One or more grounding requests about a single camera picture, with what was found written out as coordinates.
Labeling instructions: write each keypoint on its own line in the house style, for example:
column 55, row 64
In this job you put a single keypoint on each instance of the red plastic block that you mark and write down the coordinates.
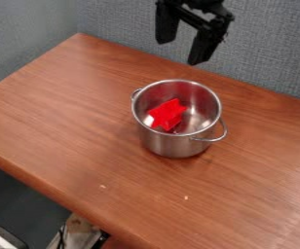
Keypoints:
column 168, row 114

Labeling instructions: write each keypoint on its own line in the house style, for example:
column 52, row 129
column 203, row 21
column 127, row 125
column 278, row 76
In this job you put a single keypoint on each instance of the wooden table leg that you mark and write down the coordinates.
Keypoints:
column 77, row 234

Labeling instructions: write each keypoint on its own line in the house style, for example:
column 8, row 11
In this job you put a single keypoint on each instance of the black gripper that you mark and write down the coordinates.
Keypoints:
column 206, row 15

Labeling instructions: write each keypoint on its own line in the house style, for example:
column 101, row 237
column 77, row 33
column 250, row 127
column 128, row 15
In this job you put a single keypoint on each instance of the stainless steel pot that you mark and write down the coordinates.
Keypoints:
column 202, row 126

